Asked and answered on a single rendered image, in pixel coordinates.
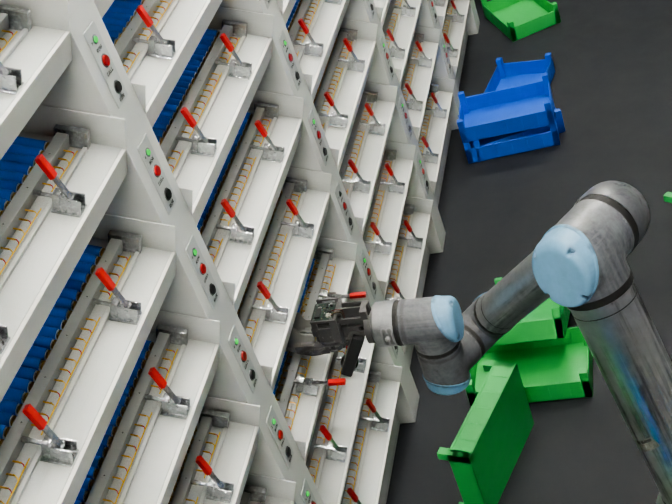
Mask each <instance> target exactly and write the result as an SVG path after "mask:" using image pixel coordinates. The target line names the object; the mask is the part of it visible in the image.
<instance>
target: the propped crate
mask: <svg viewBox="0 0 672 504"><path fill-rule="evenodd" d="M569 316H570V310H569V309H568V308H567V307H565V306H562V305H559V304H557V303H555V302H554V301H552V300H551V299H550V298H549V299H547V300H546V301H545V302H543V303H542V304H541V305H540V306H538V307H537V308H536V309H535V310H533V311H532V312H531V313H529V314H528V315H527V316H526V317H524V318H523V319H522V320H521V321H519V322H518V323H517V324H516V325H515V326H514V327H513V328H512V329H511V330H510V331H509V332H507V333H506V334H505V335H504V336H502V337H501V338H500V339H499V340H498V341H497V342H496V343H495V344H494V345H493V346H501V345H510V344H518V343H527V342H536V341H544V340H553V339H562V338H565V335H566V330H567V326H568V321H569Z"/></svg>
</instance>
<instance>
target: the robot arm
mask: <svg viewBox="0 0 672 504"><path fill-rule="evenodd" d="M649 222H650V212H649V207H648V204H647V202H646V200H645V198H644V197H643V195H642V194H641V193H640V192H639V191H638V190H637V189H636V188H634V187H633V186H631V185H629V184H627V183H624V182H620V181H605V182H601V183H599V184H596V185H595V186H593V187H592V188H590V189H589V190H588V191H587V192H586V193H584V194H583V195H582V196H581V197H580V198H579V199H578V200H577V201H576V203H575V205H574V207H573V208H572V209H571V210H570V211H569V212H568V213H567V214H566V215H565V216H564V217H563V218H562V219H561V220H560V221H559V222H558V223H557V224H556V225H555V226H553V227H552V228H550V229H549V230H548V231H547V232H546V233H545V235H544V236H543V238H542V240H541V241H540V242H539V243H538V244H537V246H536V247H535V249H534V251H533V252H532V253H531V254H529V255H528V256H527V257H526V258H525V259H524V260H523V261H522V262H520V263H519V264H518V265H517V266H516V267H515V268H514V269H513V270H511V271H510V272H509V273H508V274H507V275H506V276H505V277H504V278H502V279H501V280H500V281H499V282H498V283H497V284H496V285H495V286H493V287H492V288H491V289H490V290H489V291H488V292H485V293H483V294H481V295H479V296H478V297H477V298H476V299H475V300H474V301H473V303H472V304H471V305H470V306H469V307H468V308H467V309H466V310H465V311H464V312H463V313H462V314H461V308H460V305H459V303H458V301H457V300H456V299H455V298H454V297H452V296H440V295H435V296H433V297H424V298H414V299H403V300H389V301H379V302H374V304H373V305H372V307H370V304H369V301H368V300H361V301H351V302H342V299H341V297H337V298H327V299H317V300H316V302H317V304H315V306H314V310H313V314H312V317H311V319H305V318H304V317H303V316H302V315H301V314H299V313H298V312H297V314H296V318H295V321H294V324H293V328H292V331H291V334H290V338H289V341H288V344H287V348H286V350H287V351H290V352H295V353H297V354H301V355H307V356H319V355H323V354H330V353H331V352H335V351H340V350H341V349H343V348H346V346H348V347H347V350H346V353H345V354H344V355H343V356H342V358H341V361H340V363H341V367H342V368H341V374H342V375H345V376H348V377H351V376H352V375H353V372H354V370H355V369H356V368H357V367H358V363H359V361H358V357H359V354H360V351H361V348H362V345H363V343H364V339H365V336H366V339H367V341H368V343H376V345H377V346H378V347H390V346H406V345H414V346H415V349H416V353H417V356H418V359H419V362H420V366H421V369H422V372H423V374H422V376H423V379H424V380H425V382H426V384H427V387H428V388H429V389H430V390H431V391H432V392H434V393H436V394H439V395H454V394H457V393H459V392H461V391H463V390H464V389H466V388H467V386H468V385H469V383H470V378H471V374H470V372H469V370H470V369H471V368H472V367H473V366H474V365H475V364H476V363H477V362H478V361H479V360H480V359H481V357H482V356H483V355H484V354H485V353H486V352H487V351H488V350H489V349H490V348H491V347H492V346H493V345H494V344H495V343H496V342H497V341H498V340H499V339H500V338H501V337H502V336H504V335H505V334H506V333H507V332H509V331H510V330H511V329H512V328H513V327H514V326H515V325H516V324H517V323H518V322H519V321H521V320H522V319H523V318H524V317H526V316H527V315H528V314H529V313H531V312H532V311H533V310H535V309H536V308H537V307H538V306H540V305H541V304H542V303H543V302H545V301H546V300H547V299H549V298H550V299H551V300H552V301H554V302H555V303H557V304H559V305H562V306H565V307H567V308H568V309H569V310H570V311H571V313H572V315H573V317H574V319H575V321H576V323H577V325H578V327H579V329H580V331H581V333H582V335H583V337H584V339H585V341H586V343H587V345H588V347H589V349H590V351H591V353H592V355H593V357H594V359H595V361H596V363H597V365H598V367H599V370H600V372H601V374H602V376H603V378H604V380H605V382H606V384H607V386H608V388H609V390H610V392H611V394H612V396H613V398H614V400H615V402H616V404H617V406H618V408H619V410H620V412H621V414H622V416H623V418H624V420H625V422H626V424H627V426H628V428H629V430H630V432H631V434H632V436H633V438H634V440H635V442H636V444H637V446H638V448H639V450H640V452H641V454H642V456H643V458H644V460H645V462H646V464H647V466H648V468H649V471H650V473H651V475H652V477H653V479H654V481H655V483H656V485H657V487H658V489H659V491H660V492H659V495H658V497H657V500H656V504H672V362H671V360H670V358H669V355H668V353H667V351H666V349H665V347H664V345H663V343H662V340H661V338H660V336H659V334H658V332H657V330H656V328H655V325H654V323H653V321H652V319H651V317H650V315H649V313H648V310H647V308H646V306H645V304H644V302H643V300H642V297H641V295H640V293H639V291H638V289H637V287H636V285H635V282H634V276H633V274H632V272H631V270H630V268H629V265H628V263H627V261H626V257H627V256H628V255H629V254H630V253H631V252H632V251H633V250H634V248H635V247H636V246H637V245H638V244H639V242H640V241H641V240H642V238H643V237H644V235H645V234H646V231H647V229H648V226H649ZM330 300H334V301H335V302H331V303H323V302H322V301H330ZM315 337H316V338H317V342H316V341H315V340H316V338H315Z"/></svg>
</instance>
